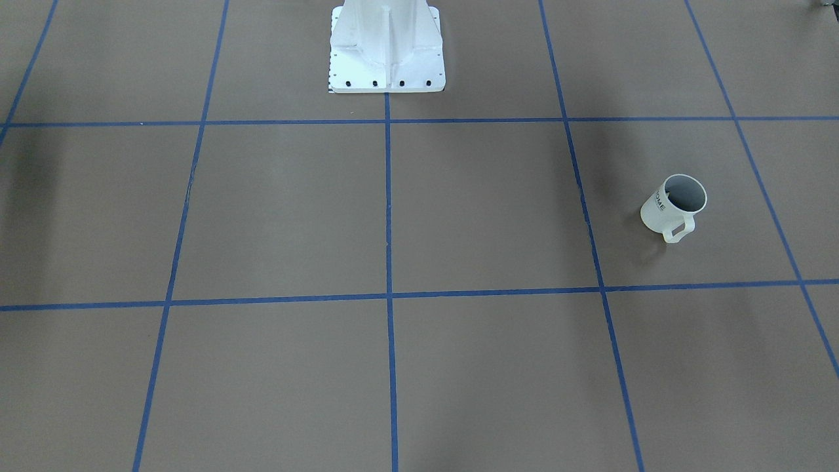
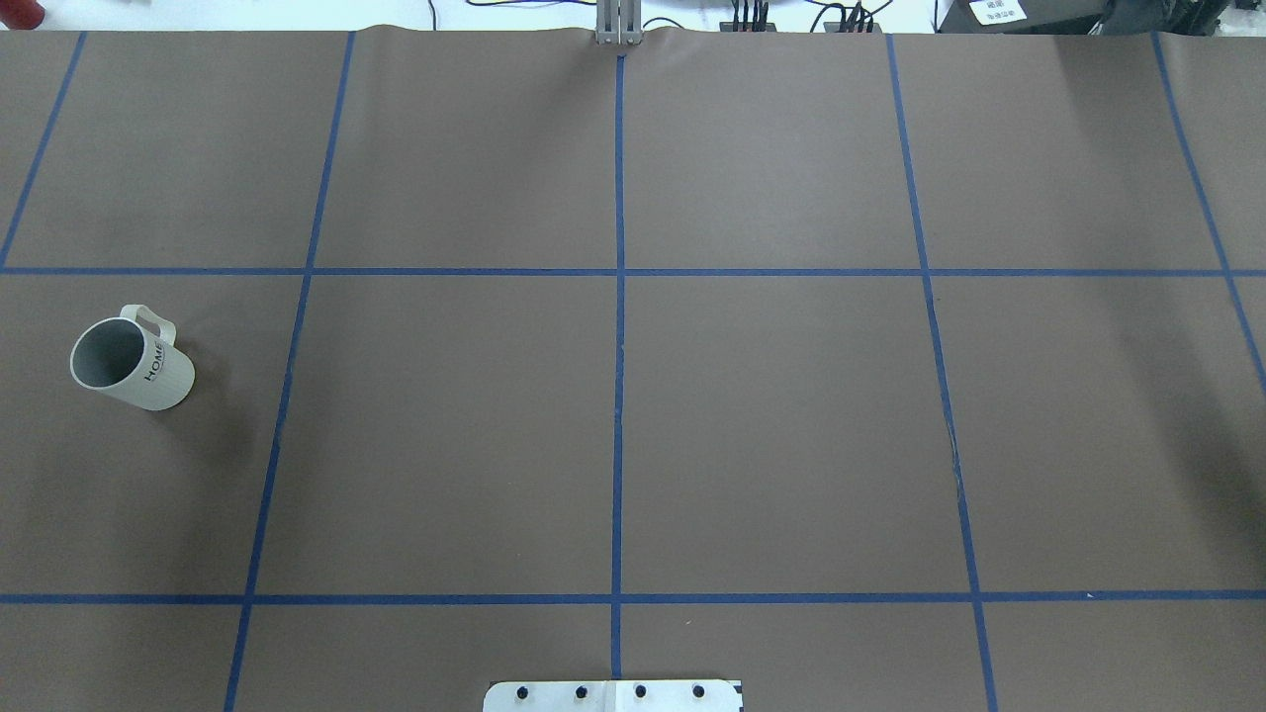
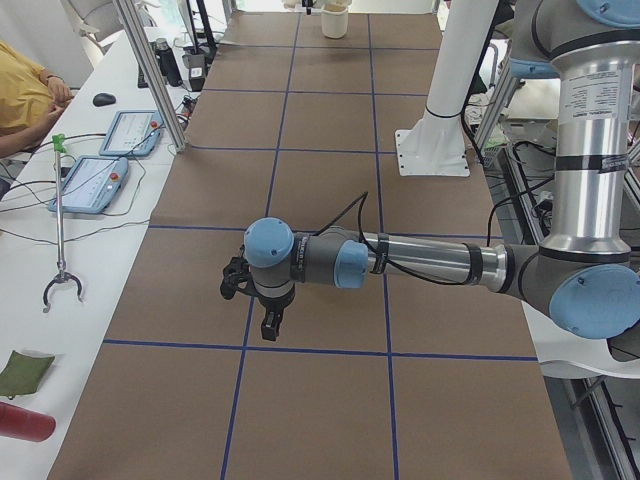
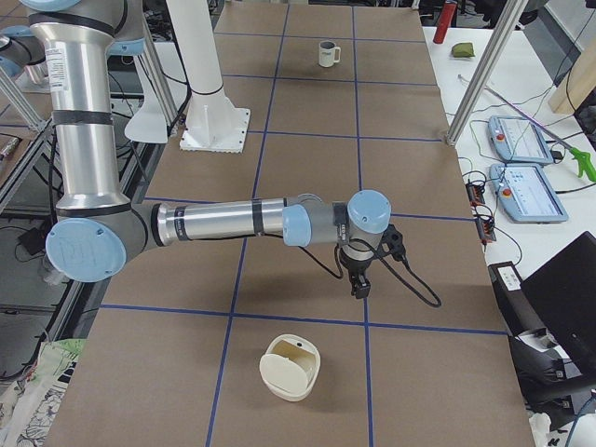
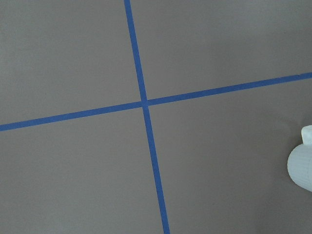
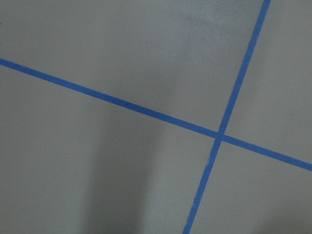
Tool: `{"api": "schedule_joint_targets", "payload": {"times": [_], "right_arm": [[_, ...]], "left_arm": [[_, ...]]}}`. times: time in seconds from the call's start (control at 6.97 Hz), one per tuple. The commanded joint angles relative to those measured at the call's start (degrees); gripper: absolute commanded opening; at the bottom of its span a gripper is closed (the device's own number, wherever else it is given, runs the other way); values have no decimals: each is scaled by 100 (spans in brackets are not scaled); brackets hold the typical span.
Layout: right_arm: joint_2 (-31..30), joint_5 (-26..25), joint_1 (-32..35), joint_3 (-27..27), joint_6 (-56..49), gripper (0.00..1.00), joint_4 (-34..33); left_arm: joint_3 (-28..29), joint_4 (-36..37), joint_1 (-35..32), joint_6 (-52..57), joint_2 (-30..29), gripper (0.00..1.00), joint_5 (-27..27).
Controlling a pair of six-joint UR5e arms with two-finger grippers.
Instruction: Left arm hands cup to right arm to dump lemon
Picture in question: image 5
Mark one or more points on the white ceramic mug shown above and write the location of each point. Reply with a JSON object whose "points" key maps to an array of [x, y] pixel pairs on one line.
{"points": [[299, 163]]}

